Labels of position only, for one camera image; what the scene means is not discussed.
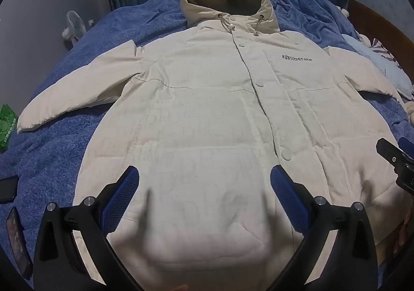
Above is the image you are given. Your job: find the white desk fan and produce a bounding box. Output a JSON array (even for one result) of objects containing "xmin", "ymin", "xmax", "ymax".
[{"xmin": 61, "ymin": 10, "xmax": 95, "ymax": 46}]

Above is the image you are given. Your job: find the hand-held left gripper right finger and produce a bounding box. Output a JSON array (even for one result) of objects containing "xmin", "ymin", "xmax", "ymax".
[{"xmin": 271, "ymin": 165, "xmax": 379, "ymax": 291}]

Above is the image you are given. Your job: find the zebra striped plush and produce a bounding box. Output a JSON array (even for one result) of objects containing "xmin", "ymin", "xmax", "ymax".
[{"xmin": 369, "ymin": 38, "xmax": 409, "ymax": 69}]

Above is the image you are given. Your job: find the cream hooded puffer jacket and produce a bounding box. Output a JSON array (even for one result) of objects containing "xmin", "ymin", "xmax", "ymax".
[{"xmin": 16, "ymin": 0, "xmax": 409, "ymax": 291}]

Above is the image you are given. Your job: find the wooden headboard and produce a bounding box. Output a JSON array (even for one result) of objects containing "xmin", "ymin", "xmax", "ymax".
[{"xmin": 348, "ymin": 0, "xmax": 414, "ymax": 54}]

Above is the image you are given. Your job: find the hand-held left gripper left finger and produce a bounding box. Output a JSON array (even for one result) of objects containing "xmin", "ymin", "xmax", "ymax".
[{"xmin": 33, "ymin": 165, "xmax": 143, "ymax": 291}]

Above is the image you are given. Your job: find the smartphone with dark case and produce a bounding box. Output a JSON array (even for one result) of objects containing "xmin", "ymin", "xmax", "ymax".
[{"xmin": 6, "ymin": 207, "xmax": 34, "ymax": 279}]

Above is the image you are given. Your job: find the light blue pillow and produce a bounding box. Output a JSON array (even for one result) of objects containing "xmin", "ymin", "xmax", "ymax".
[{"xmin": 342, "ymin": 34, "xmax": 414, "ymax": 101}]

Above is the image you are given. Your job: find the blue fleece blanket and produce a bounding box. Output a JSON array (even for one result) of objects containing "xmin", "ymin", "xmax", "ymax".
[{"xmin": 0, "ymin": 0, "xmax": 414, "ymax": 291}]

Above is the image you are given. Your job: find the green snack packet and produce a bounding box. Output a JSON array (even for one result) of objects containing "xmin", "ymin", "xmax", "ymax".
[{"xmin": 0, "ymin": 103, "xmax": 21, "ymax": 154}]

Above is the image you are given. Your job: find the black rectangular device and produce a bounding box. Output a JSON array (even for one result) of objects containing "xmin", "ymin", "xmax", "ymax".
[{"xmin": 0, "ymin": 178, "xmax": 18, "ymax": 204}]

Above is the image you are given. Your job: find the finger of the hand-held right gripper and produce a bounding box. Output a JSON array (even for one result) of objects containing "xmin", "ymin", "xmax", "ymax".
[
  {"xmin": 376, "ymin": 138, "xmax": 414, "ymax": 170},
  {"xmin": 398, "ymin": 136, "xmax": 414, "ymax": 159}
]

